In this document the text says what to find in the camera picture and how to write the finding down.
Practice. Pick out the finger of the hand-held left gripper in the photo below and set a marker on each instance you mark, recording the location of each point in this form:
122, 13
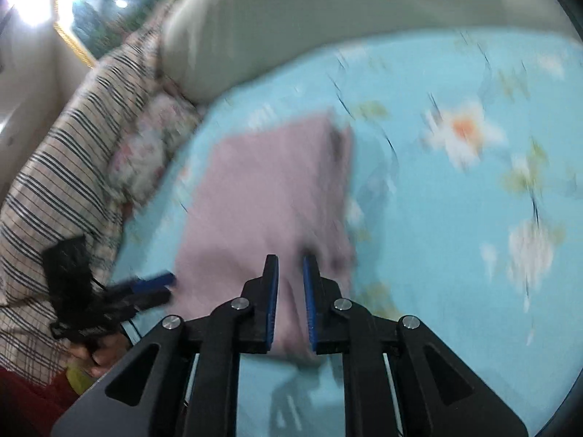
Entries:
155, 281
148, 299

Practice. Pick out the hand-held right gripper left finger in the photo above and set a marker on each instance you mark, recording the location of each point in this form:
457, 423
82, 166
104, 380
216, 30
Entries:
272, 300

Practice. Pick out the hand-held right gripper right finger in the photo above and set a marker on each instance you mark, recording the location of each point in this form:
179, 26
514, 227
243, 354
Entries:
311, 300

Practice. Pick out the pink knit shirt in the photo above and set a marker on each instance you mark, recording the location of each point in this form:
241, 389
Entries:
264, 191

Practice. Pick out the person's left hand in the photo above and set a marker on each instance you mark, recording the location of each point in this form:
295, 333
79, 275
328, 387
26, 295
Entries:
99, 356

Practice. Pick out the plaid blanket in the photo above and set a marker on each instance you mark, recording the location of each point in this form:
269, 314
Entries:
68, 168

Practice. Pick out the red cloth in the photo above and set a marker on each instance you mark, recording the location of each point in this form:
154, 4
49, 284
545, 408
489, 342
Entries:
27, 403

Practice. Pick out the floral pillow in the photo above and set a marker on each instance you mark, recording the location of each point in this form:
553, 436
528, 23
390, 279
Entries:
145, 145

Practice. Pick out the blue floral bedsheet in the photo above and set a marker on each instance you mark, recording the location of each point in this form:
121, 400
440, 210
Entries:
455, 236

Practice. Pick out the gold framed picture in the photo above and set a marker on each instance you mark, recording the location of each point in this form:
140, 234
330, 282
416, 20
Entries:
100, 18

